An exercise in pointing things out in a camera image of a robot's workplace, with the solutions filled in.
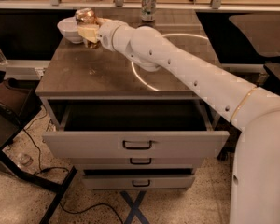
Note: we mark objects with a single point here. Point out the black side table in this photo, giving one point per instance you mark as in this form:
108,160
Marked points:
8,132

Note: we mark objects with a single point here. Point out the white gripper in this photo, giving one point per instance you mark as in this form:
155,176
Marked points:
106,34

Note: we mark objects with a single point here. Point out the bottom grey drawer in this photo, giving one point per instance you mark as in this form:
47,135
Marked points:
138,179

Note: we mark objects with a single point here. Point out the grey drawer cabinet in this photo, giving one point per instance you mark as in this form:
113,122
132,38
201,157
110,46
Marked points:
77,74

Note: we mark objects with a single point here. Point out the open top grey drawer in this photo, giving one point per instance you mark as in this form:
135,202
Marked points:
135,129

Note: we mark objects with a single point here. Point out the middle grey drawer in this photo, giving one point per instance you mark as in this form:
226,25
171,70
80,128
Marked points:
136,163

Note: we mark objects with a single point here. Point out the white ceramic bowl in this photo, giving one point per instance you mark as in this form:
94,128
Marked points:
68,28

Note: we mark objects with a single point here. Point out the brown bag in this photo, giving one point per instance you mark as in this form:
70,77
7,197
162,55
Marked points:
17,104

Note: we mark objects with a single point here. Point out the green white soda can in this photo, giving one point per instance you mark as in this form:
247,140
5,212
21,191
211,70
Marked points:
148,8

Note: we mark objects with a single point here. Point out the orange crushed soda can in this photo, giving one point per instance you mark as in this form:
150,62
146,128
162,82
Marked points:
86,18

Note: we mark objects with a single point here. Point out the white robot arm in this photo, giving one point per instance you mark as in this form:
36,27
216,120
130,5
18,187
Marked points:
255,190

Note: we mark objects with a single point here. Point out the blue tape cross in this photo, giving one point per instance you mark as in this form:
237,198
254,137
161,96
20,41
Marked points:
134,207

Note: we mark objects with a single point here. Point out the clear plastic bottle on floor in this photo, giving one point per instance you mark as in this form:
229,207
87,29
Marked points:
24,160

